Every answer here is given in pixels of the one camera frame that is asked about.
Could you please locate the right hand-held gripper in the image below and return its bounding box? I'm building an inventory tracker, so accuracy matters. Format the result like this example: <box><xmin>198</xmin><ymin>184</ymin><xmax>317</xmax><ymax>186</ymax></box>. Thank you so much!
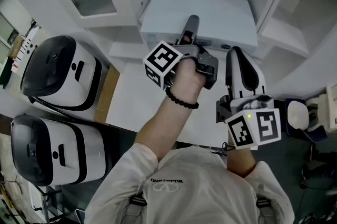
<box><xmin>216</xmin><ymin>46</ymin><xmax>282</xmax><ymax>150</ymax></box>

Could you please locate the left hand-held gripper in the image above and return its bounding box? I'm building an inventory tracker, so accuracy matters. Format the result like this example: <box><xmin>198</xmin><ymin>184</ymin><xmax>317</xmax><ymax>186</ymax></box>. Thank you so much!
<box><xmin>143</xmin><ymin>14</ymin><xmax>219</xmax><ymax>91</ymax></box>

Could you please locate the white cabinet shelving unit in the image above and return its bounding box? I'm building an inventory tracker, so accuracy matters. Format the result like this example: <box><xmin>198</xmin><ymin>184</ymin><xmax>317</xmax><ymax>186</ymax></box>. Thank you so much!
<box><xmin>34</xmin><ymin>0</ymin><xmax>337</xmax><ymax>92</ymax></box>

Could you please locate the person's left forearm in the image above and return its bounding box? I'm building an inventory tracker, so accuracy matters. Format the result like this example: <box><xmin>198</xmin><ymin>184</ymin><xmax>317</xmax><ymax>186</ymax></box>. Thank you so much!
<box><xmin>134</xmin><ymin>91</ymin><xmax>200</xmax><ymax>163</ymax></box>

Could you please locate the person's right forearm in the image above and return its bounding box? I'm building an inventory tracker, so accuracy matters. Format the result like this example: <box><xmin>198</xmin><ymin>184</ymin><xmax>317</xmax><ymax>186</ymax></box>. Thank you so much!
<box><xmin>225</xmin><ymin>142</ymin><xmax>257</xmax><ymax>179</ymax></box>

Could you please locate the white cabinet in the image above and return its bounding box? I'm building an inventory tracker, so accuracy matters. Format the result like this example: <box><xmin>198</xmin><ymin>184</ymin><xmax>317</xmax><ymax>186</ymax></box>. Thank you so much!
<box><xmin>104</xmin><ymin>41</ymin><xmax>311</xmax><ymax>149</ymax></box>

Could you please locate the person's left hand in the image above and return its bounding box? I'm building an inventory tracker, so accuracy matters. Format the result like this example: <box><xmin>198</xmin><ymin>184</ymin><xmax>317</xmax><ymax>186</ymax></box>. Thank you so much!
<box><xmin>167</xmin><ymin>59</ymin><xmax>206</xmax><ymax>102</ymax></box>

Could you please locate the black and white chair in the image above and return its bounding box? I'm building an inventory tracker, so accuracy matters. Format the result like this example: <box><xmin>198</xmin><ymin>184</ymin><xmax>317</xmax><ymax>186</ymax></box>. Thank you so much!
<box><xmin>284</xmin><ymin>98</ymin><xmax>329</xmax><ymax>142</ymax></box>

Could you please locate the white ornate dressing table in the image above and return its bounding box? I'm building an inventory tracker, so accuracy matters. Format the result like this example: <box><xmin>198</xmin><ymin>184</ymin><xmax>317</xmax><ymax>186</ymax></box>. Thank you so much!
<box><xmin>305</xmin><ymin>84</ymin><xmax>337</xmax><ymax>133</ymax></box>

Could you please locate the brown cardboard box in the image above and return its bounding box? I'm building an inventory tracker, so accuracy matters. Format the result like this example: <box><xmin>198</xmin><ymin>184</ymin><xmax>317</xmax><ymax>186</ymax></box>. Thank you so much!
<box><xmin>94</xmin><ymin>64</ymin><xmax>121</xmax><ymax>123</ymax></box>

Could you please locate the black equipment bag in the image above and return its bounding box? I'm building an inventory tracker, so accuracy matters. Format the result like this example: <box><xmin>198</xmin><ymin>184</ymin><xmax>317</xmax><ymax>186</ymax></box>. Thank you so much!
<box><xmin>300</xmin><ymin>143</ymin><xmax>337</xmax><ymax>189</ymax></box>

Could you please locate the person's light grey shirt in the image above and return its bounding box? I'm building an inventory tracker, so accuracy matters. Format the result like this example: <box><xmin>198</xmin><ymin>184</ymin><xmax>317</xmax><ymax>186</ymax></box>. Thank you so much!
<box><xmin>84</xmin><ymin>142</ymin><xmax>295</xmax><ymax>224</ymax></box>

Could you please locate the white and black robot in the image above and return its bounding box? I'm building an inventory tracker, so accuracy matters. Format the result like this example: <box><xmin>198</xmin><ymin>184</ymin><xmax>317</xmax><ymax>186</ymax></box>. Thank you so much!
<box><xmin>20</xmin><ymin>35</ymin><xmax>103</xmax><ymax>112</ymax></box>
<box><xmin>10</xmin><ymin>113</ymin><xmax>113</xmax><ymax>187</ymax></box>

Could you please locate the black bead bracelet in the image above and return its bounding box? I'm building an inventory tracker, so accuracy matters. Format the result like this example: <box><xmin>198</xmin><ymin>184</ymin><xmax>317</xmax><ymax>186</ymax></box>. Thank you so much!
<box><xmin>165</xmin><ymin>86</ymin><xmax>200</xmax><ymax>110</ymax></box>

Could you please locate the grey shoulder strap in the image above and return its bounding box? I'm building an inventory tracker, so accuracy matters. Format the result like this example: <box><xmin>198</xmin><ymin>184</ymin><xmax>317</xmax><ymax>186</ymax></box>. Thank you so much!
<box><xmin>255</xmin><ymin>197</ymin><xmax>273</xmax><ymax>224</ymax></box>
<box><xmin>126</xmin><ymin>194</ymin><xmax>148</xmax><ymax>224</ymax></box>

